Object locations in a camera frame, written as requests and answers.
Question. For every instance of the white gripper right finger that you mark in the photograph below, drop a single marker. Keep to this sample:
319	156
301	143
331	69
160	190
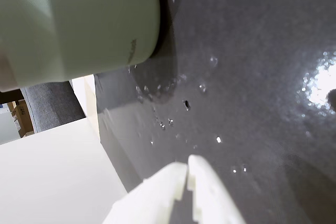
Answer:
214	197

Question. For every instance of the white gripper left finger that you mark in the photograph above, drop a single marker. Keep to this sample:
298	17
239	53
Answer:
149	197

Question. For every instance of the brown cardboard box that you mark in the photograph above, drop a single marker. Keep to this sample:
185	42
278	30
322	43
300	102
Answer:
22	117

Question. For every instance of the black glossy mat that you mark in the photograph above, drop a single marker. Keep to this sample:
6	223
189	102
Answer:
236	77

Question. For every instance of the pale green metal mug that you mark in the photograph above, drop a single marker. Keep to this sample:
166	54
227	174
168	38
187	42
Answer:
78	24

